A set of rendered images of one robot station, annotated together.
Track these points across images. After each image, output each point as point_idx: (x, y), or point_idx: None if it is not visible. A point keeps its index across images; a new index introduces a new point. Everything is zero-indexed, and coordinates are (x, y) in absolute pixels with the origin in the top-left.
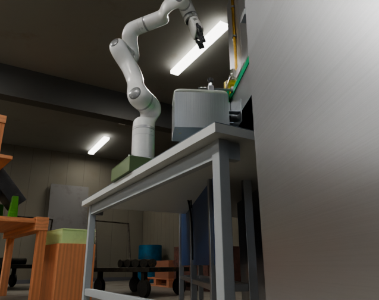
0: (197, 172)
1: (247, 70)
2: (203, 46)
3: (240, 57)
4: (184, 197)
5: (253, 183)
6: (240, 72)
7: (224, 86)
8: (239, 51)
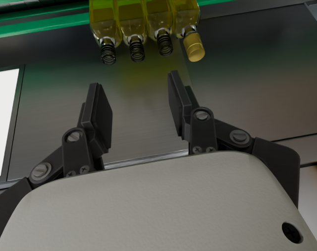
0: None
1: None
2: (169, 103)
3: (309, 200)
4: None
5: None
6: (274, 142)
7: (193, 40)
8: None
